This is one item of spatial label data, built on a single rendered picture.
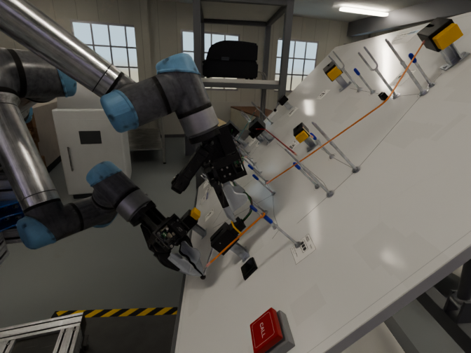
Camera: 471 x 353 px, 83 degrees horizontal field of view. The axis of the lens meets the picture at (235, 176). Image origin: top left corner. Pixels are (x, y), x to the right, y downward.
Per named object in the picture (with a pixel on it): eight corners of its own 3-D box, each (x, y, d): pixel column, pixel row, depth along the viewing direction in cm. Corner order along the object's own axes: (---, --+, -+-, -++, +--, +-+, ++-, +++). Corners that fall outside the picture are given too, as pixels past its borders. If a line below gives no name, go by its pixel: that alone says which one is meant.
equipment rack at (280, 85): (196, 300, 185) (190, -13, 122) (200, 248, 242) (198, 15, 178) (268, 298, 189) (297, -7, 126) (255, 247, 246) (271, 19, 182)
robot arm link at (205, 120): (177, 120, 51) (179, 118, 59) (187, 142, 52) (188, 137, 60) (213, 106, 51) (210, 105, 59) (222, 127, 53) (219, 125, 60)
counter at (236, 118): (256, 136, 739) (258, 106, 712) (298, 159, 530) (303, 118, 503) (229, 136, 717) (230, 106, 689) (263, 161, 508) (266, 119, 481)
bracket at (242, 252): (240, 253, 68) (226, 241, 66) (246, 246, 68) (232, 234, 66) (243, 262, 64) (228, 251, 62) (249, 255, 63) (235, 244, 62)
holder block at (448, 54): (446, 46, 60) (426, 14, 57) (475, 54, 51) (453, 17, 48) (425, 61, 62) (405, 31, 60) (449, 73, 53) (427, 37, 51)
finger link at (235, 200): (256, 217, 58) (240, 179, 57) (231, 228, 58) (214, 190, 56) (254, 213, 61) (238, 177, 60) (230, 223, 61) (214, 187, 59)
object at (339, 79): (346, 75, 94) (331, 56, 92) (353, 83, 85) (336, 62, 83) (335, 84, 97) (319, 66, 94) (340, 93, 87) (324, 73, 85)
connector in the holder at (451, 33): (458, 33, 49) (451, 22, 49) (464, 34, 48) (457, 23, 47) (438, 48, 51) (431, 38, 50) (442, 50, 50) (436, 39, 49)
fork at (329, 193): (335, 192, 55) (290, 147, 51) (329, 199, 55) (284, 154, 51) (331, 189, 57) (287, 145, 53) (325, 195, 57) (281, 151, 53)
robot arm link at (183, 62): (148, 70, 54) (187, 56, 56) (172, 120, 57) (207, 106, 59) (151, 61, 47) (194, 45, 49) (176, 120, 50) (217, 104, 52)
